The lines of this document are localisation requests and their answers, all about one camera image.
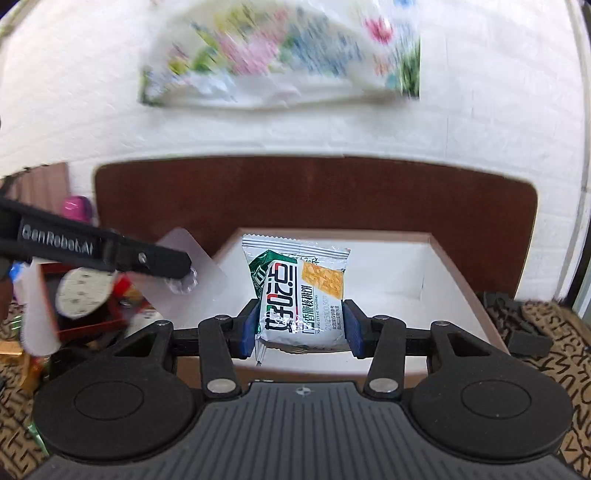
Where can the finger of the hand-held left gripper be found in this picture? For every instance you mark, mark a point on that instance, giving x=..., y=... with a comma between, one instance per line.
x=152, y=261

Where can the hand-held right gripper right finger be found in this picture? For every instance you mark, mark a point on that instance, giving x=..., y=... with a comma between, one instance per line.
x=353, y=331

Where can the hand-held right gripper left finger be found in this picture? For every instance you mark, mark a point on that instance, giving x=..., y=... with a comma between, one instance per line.
x=250, y=328

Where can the clear plastic blister card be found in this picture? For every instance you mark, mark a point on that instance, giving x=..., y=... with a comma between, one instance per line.
x=203, y=286

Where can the white green cracker packet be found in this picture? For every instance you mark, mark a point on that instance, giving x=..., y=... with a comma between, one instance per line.
x=295, y=288

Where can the brown box with white inside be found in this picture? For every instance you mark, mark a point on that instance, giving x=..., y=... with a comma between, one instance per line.
x=392, y=277

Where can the round white dotted pad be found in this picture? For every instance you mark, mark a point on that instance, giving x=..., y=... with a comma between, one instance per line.
x=83, y=293

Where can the red open box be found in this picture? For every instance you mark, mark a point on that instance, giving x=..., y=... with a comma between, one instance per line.
x=92, y=325

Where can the pink plastic toy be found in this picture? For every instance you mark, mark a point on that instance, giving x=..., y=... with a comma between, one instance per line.
x=76, y=207

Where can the white paper card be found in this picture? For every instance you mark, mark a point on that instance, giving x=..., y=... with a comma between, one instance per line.
x=39, y=318

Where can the brown wooden headboard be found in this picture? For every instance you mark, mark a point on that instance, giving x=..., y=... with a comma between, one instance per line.
x=323, y=194

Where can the gold foil wrapper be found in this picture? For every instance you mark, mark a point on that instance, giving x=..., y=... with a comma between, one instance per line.
x=18, y=364

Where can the brown letter-print blanket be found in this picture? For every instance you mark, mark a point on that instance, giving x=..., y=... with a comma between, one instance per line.
x=568, y=350

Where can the floral wall poster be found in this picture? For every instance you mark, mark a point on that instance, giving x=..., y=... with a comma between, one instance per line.
x=286, y=50

